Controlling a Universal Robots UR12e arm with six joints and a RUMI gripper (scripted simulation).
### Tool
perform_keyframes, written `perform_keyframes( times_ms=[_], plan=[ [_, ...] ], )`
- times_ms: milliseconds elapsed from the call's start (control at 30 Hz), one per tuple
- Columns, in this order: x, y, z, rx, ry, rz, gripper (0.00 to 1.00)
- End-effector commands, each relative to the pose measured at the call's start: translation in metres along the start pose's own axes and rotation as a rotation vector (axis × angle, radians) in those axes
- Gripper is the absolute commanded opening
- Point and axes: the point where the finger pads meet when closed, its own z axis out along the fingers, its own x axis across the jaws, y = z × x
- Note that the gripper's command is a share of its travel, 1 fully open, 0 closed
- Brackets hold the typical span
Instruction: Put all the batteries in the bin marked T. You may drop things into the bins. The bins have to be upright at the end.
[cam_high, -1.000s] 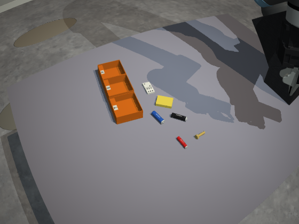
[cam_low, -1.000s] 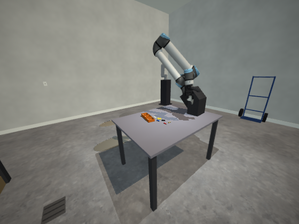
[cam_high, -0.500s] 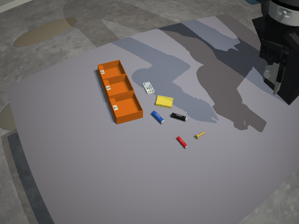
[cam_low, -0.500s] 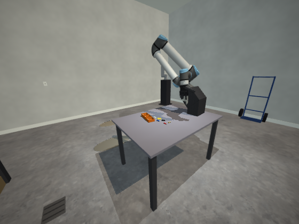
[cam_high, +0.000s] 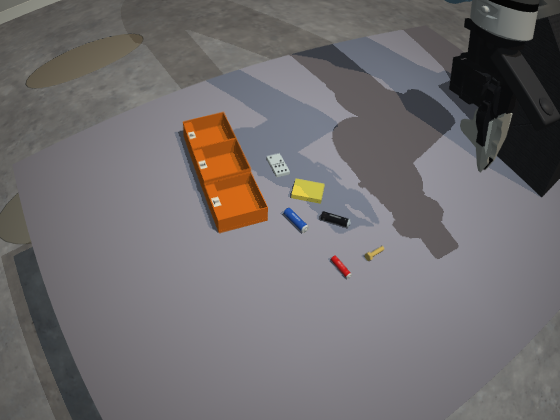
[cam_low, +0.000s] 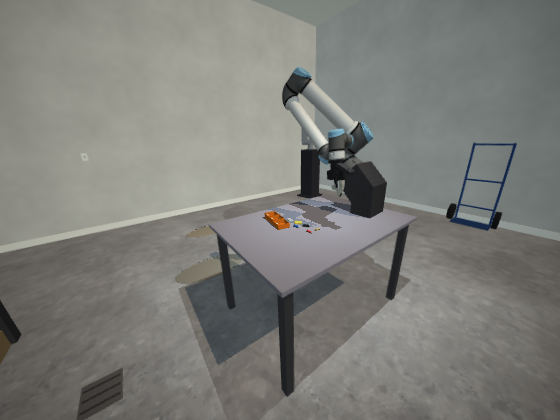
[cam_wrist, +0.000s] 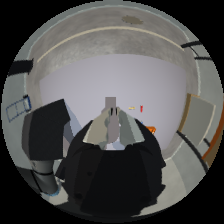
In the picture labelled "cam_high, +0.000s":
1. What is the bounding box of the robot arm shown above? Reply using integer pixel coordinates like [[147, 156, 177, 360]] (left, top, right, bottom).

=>
[[445, 0, 560, 131]]

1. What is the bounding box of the red battery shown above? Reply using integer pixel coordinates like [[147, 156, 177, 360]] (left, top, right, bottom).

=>
[[331, 256, 352, 279]]

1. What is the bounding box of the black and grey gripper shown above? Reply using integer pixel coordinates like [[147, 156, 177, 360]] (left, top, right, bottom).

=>
[[449, 18, 525, 173]]

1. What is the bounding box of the blue aa battery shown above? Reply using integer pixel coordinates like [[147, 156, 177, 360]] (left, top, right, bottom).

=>
[[284, 208, 309, 233]]

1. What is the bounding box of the white domino tile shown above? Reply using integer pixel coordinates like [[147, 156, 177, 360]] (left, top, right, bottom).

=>
[[267, 153, 290, 178]]

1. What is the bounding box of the black aa battery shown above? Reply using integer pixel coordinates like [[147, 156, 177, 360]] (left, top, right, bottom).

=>
[[320, 211, 351, 227]]

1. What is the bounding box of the orange three-compartment bin rack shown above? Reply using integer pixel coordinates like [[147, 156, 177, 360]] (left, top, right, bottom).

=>
[[183, 112, 268, 233]]

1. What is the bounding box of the tan bolt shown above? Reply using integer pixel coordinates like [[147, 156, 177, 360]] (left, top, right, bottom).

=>
[[365, 246, 384, 261]]

